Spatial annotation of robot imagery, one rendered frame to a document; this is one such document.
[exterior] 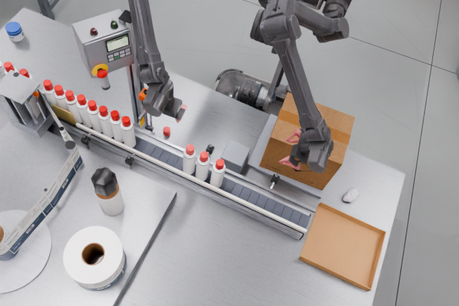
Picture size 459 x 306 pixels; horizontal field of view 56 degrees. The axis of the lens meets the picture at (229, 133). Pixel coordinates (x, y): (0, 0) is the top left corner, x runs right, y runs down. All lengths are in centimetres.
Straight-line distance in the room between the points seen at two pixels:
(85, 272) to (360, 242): 110
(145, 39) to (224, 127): 78
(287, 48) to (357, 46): 244
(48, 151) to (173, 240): 65
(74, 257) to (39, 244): 22
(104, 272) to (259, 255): 62
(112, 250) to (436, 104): 276
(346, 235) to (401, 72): 204
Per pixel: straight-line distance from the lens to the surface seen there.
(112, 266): 162
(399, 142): 335
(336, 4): 172
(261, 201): 186
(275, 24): 132
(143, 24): 141
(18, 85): 187
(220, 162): 168
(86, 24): 155
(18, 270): 183
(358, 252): 196
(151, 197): 183
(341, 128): 183
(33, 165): 198
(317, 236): 192
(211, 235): 184
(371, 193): 208
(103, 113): 181
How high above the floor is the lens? 259
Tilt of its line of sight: 60 degrees down
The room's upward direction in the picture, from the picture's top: 13 degrees clockwise
